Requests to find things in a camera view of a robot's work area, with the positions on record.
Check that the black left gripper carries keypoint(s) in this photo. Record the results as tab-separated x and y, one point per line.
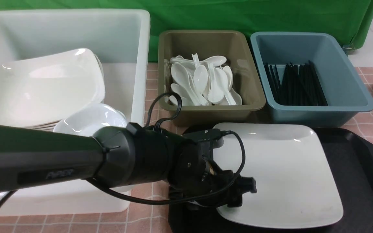
210	186

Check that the white square rice plate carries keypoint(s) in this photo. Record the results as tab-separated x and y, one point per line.
294	182

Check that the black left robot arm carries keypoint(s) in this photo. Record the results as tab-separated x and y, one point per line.
117	157

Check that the top stacked white square plate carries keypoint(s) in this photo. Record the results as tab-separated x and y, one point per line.
46	89

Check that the pile of white spoons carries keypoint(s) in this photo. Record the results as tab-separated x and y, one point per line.
201	82

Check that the top stacked white bowl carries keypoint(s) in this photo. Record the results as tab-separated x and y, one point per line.
90	119

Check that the olive plastic spoon bin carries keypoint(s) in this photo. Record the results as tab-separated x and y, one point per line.
207	43

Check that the bundle of black chopsticks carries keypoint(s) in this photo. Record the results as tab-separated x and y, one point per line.
299	85

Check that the large white plastic tub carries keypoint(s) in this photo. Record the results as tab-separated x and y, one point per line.
119	38

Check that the black serving tray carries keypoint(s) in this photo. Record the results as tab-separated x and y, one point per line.
351	162

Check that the blue plastic chopstick bin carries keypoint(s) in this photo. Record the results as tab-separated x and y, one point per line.
344	90

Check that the green backdrop cloth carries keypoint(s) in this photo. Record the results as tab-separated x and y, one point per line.
346	20

